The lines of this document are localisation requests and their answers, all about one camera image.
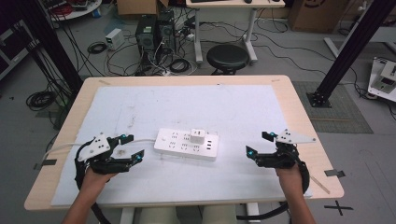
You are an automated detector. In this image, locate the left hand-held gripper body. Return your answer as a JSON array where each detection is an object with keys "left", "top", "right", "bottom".
[{"left": 77, "top": 133, "right": 134, "bottom": 175}]

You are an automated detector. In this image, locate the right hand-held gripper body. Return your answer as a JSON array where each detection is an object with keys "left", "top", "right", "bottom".
[{"left": 255, "top": 128, "right": 318, "bottom": 171}]

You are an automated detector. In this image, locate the white power strip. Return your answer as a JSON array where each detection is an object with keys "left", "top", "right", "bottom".
[{"left": 153, "top": 127, "right": 219, "bottom": 162}]

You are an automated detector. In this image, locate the white charger adapter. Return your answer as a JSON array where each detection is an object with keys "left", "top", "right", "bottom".
[{"left": 190, "top": 128, "right": 206, "bottom": 145}]

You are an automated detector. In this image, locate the person's right hand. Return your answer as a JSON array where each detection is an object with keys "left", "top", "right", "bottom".
[{"left": 276, "top": 165, "right": 305, "bottom": 201}]

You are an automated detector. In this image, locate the person's left hand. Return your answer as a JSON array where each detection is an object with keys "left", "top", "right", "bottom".
[{"left": 81, "top": 167, "right": 119, "bottom": 195}]

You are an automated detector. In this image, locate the grey floor mat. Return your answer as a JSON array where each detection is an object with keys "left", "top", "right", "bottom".
[{"left": 291, "top": 80, "right": 375, "bottom": 135}]

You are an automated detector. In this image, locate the black round stool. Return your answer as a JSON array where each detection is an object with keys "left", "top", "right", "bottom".
[{"left": 205, "top": 43, "right": 250, "bottom": 76}]

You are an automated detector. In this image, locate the white power supply box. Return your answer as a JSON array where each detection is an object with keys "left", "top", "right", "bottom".
[{"left": 105, "top": 28, "right": 126, "bottom": 51}]

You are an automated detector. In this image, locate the black computer tower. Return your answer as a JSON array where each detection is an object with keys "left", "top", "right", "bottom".
[
  {"left": 135, "top": 14, "right": 157, "bottom": 64},
  {"left": 156, "top": 10, "right": 177, "bottom": 54}
]

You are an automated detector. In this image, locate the white machine with display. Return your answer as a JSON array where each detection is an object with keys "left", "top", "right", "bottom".
[{"left": 367, "top": 56, "right": 396, "bottom": 104}]

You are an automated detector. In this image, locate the cardboard box with black logo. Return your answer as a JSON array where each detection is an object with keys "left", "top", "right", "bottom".
[{"left": 287, "top": 0, "right": 347, "bottom": 34}]

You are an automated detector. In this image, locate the open cardboard box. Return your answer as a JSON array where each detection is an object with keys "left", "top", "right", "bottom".
[{"left": 116, "top": 0, "right": 170, "bottom": 17}]

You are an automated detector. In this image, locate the white desk with wooden top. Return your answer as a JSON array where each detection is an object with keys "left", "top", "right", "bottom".
[{"left": 185, "top": 0, "right": 286, "bottom": 65}]

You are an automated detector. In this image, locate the round white table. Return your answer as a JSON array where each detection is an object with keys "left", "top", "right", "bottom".
[{"left": 39, "top": 0, "right": 104, "bottom": 21}]

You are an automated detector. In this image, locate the coiled black cable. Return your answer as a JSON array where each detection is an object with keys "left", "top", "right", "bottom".
[
  {"left": 168, "top": 58, "right": 192, "bottom": 75},
  {"left": 86, "top": 41, "right": 108, "bottom": 55},
  {"left": 25, "top": 91, "right": 58, "bottom": 112}
]

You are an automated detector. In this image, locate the black aluminium post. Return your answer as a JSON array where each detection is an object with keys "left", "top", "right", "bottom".
[
  {"left": 18, "top": 0, "right": 84, "bottom": 91},
  {"left": 305, "top": 0, "right": 396, "bottom": 108}
]

